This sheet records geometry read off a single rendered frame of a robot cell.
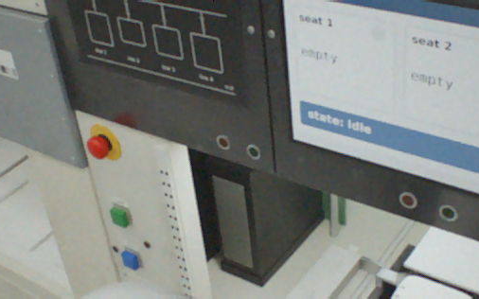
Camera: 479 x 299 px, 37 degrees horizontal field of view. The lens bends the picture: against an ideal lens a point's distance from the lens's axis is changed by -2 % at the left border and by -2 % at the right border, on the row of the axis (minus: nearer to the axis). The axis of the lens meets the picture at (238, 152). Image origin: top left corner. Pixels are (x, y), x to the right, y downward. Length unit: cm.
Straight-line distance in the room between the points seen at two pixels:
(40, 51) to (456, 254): 69
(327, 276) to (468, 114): 82
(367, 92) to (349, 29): 7
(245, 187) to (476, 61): 75
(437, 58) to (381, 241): 95
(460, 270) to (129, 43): 55
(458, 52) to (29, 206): 143
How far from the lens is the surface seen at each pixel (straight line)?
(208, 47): 92
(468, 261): 103
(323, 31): 81
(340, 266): 156
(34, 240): 184
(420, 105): 79
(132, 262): 132
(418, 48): 76
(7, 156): 222
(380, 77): 80
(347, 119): 85
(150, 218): 122
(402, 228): 170
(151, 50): 99
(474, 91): 76
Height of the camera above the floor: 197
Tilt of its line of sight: 34 degrees down
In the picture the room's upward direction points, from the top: 7 degrees counter-clockwise
